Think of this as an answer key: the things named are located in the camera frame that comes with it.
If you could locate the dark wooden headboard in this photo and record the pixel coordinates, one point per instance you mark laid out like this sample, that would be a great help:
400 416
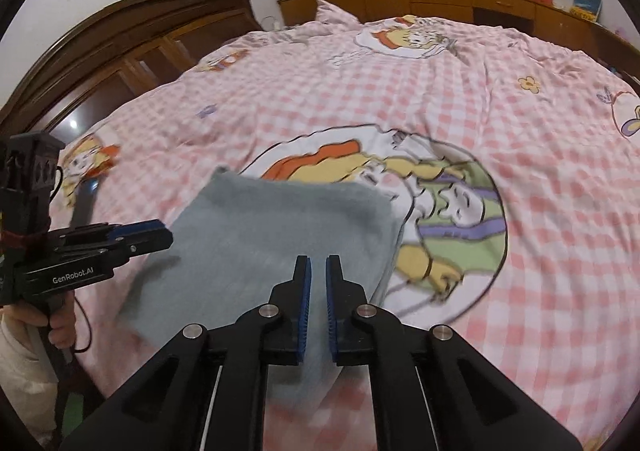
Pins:
100 41

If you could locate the pink checked cartoon blanket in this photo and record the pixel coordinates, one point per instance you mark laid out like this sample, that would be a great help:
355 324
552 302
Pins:
525 231

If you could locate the dark flat strip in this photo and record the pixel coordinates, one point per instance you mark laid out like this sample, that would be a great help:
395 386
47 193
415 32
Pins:
84 206

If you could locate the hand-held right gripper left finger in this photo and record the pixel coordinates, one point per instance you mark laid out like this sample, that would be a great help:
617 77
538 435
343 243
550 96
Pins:
305 311

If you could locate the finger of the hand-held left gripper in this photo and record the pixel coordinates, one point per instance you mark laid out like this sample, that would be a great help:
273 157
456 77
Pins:
142 229
145 246

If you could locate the blue box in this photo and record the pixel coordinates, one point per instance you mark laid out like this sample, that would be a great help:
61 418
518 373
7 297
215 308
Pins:
587 6

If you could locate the person's left hand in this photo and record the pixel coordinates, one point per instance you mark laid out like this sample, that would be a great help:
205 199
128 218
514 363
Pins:
25 317

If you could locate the wooden cabinet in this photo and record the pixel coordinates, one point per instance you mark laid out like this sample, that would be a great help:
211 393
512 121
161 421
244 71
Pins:
450 1

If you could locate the person's left forearm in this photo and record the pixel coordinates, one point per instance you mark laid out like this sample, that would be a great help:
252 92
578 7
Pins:
22 376

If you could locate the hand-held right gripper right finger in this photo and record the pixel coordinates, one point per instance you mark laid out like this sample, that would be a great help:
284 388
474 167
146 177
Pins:
331 311

